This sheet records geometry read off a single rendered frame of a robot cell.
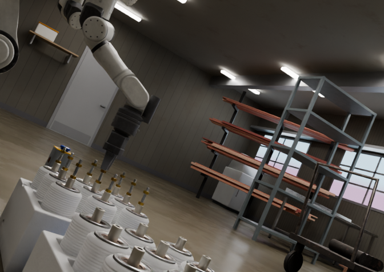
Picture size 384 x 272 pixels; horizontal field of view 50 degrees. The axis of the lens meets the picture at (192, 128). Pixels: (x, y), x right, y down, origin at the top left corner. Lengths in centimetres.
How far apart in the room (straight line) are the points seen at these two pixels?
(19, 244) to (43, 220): 8
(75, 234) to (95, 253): 12
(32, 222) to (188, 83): 1014
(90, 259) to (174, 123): 1030
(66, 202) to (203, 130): 1033
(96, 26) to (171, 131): 976
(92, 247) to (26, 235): 40
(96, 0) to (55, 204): 64
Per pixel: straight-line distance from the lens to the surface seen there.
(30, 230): 121
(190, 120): 1127
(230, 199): 1049
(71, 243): 95
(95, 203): 127
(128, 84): 136
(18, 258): 123
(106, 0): 141
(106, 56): 139
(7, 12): 152
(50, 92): 1022
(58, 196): 123
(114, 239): 86
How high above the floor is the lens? 44
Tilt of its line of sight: 6 degrees up
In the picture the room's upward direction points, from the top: 25 degrees clockwise
